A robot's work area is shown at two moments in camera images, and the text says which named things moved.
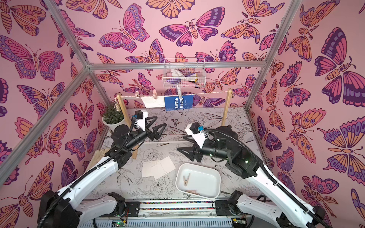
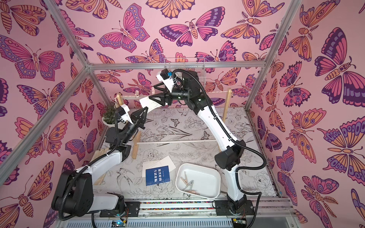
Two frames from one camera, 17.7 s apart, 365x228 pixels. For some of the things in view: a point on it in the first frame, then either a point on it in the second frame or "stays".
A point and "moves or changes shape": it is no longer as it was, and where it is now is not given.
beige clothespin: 194,191 stays
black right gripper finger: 188,149 -> 160,98
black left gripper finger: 147,125 -> 139,117
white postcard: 147,170 stays
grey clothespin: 179,90 moves or changes shape
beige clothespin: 186,181 moves or changes shape
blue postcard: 174,103 -> 157,175
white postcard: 150,102 moves or changes shape
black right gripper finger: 190,137 -> 162,87
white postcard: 162,167 stays
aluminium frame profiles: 9,167 stays
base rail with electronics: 173,213 stays
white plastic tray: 198,180 stays
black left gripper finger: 157,134 -> 141,120
